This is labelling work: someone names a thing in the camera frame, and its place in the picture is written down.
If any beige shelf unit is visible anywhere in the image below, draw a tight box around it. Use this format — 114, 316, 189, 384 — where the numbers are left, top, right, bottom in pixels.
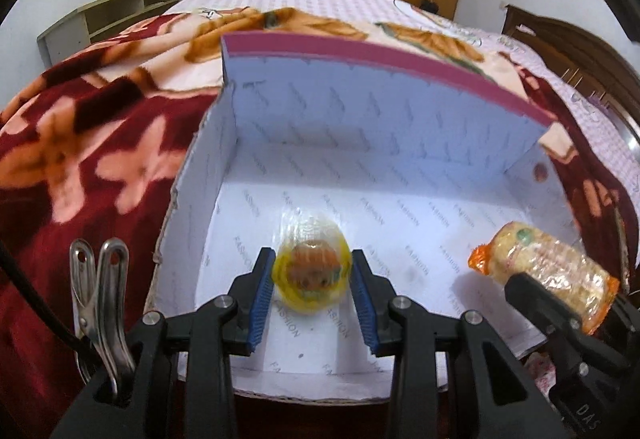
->
36, 0, 186, 65

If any pink white snack packet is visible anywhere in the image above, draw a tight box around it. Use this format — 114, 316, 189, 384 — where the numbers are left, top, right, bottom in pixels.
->
522, 351, 557, 402

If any white cardboard box pink rim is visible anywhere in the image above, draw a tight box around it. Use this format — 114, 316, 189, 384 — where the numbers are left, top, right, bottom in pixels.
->
145, 32, 581, 407

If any red floral blanket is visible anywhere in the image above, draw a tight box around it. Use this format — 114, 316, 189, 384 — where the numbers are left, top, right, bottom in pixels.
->
0, 6, 640, 439

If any wooden headboard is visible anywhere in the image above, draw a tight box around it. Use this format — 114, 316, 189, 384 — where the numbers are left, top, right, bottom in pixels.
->
501, 4, 640, 145

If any orange cracker packet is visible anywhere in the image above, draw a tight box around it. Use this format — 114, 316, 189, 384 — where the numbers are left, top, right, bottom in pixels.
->
467, 220, 621, 335

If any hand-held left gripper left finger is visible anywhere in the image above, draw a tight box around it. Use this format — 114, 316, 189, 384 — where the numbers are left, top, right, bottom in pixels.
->
50, 246, 278, 439

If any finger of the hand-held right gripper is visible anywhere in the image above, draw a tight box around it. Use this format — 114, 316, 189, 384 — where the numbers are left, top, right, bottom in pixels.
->
609, 293, 640, 335
504, 271, 632, 382

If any yellow round snack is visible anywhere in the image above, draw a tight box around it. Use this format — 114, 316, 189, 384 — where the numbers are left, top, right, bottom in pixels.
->
272, 214, 353, 315

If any black cable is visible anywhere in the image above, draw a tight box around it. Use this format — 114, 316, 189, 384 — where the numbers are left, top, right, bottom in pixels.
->
0, 244, 96, 370

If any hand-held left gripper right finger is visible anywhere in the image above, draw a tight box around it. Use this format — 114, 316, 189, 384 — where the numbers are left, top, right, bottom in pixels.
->
350, 249, 576, 439

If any metal spring clip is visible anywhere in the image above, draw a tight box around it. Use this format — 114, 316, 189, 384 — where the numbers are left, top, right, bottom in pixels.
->
70, 239, 136, 407

